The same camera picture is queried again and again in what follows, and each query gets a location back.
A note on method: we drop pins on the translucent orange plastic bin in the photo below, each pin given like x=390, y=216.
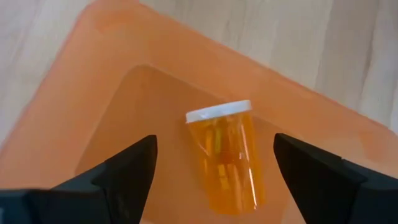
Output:
x=124, y=93

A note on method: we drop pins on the orange pill bottle white cap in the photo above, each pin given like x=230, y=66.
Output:
x=227, y=155

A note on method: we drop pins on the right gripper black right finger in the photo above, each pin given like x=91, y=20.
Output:
x=326, y=189

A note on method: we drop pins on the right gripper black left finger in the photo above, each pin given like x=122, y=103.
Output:
x=118, y=186

